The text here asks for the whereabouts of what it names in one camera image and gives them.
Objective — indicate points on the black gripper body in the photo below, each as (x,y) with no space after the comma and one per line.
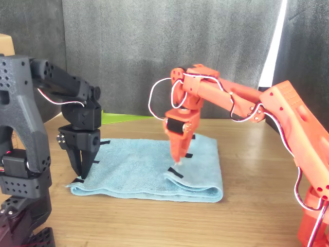
(79,140)

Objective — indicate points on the green plastic wedge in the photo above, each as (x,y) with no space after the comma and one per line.
(120,118)

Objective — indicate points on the dark grey foam panel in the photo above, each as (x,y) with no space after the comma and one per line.
(36,31)
(308,38)

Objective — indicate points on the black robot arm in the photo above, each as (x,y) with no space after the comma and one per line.
(23,123)

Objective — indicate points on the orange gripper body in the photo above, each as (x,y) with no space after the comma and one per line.
(191,118)

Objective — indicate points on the light blue towel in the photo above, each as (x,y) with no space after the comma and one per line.
(133,169)

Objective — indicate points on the wide grey foam panel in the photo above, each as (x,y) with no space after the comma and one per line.
(167,38)

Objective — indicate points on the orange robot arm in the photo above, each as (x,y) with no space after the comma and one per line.
(295,115)

